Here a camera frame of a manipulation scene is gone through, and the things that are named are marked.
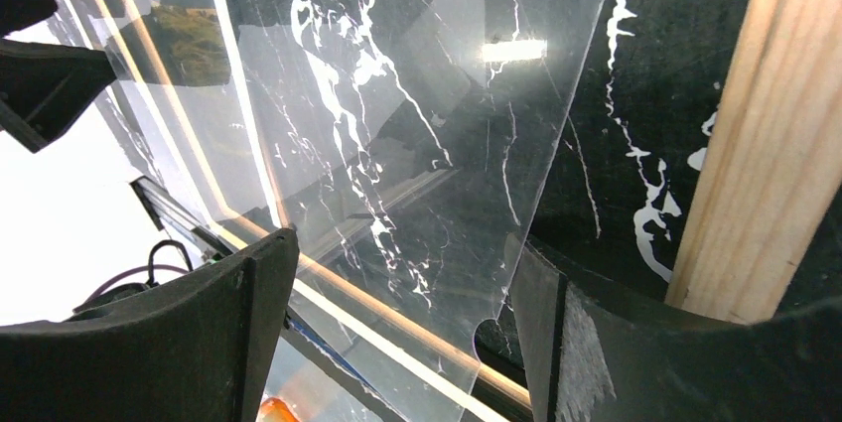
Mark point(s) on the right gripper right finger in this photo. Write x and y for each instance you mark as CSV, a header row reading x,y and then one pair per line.
x,y
595,350

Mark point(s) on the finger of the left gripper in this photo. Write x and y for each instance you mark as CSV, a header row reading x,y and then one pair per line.
x,y
46,88
17,15

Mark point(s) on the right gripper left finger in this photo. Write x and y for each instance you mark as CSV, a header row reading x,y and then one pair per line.
x,y
198,348

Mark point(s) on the landscape photo print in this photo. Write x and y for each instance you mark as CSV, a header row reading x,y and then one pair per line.
x,y
192,63

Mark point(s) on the wooden picture frame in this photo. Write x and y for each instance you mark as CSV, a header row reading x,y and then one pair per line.
x,y
700,156

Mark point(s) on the clear acrylic sheet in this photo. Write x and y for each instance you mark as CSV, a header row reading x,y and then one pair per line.
x,y
408,142

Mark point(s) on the aluminium rail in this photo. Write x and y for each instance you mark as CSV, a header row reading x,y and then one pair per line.
x,y
504,396

